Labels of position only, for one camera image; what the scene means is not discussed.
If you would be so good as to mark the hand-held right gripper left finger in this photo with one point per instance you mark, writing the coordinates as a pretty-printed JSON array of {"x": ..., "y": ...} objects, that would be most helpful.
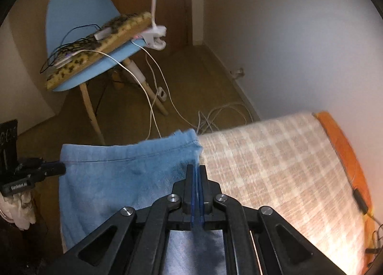
[{"x": 193, "y": 212}]

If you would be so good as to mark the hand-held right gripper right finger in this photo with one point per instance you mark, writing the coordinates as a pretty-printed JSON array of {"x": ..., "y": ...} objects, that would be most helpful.
[{"x": 201, "y": 212}]

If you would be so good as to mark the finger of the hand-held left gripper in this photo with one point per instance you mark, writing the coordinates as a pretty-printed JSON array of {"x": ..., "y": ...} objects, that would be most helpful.
[{"x": 55, "y": 168}]

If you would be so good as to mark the blue towel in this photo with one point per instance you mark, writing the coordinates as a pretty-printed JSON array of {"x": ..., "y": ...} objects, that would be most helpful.
[{"x": 119, "y": 179}]

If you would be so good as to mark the person's left hand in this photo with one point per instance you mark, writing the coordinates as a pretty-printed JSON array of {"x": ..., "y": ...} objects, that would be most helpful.
[{"x": 18, "y": 209}]

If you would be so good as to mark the beige plaid blanket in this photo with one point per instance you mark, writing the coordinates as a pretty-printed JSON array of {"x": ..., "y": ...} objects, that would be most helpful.
[{"x": 269, "y": 167}]

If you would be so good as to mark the small white device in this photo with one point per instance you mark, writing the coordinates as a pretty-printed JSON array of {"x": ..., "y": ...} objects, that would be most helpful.
[
  {"x": 103, "y": 33},
  {"x": 63, "y": 60}
]

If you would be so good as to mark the white power plug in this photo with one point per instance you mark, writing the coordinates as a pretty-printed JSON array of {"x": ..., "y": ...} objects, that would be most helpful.
[{"x": 161, "y": 94}]

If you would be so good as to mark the orange bed sheet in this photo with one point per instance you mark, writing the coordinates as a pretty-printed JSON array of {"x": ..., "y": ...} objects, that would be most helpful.
[{"x": 338, "y": 137}]

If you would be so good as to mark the leopard pattern cushion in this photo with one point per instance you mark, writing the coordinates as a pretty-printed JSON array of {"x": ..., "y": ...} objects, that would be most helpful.
[{"x": 125, "y": 28}]

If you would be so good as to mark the light blue chair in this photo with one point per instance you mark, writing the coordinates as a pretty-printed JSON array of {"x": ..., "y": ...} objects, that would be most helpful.
[{"x": 77, "y": 8}]

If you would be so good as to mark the white clip lamp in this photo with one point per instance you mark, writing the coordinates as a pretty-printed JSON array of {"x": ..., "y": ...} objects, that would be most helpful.
[{"x": 154, "y": 34}]

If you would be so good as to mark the small white wall fitting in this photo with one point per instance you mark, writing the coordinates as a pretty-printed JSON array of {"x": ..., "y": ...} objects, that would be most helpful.
[{"x": 238, "y": 72}]

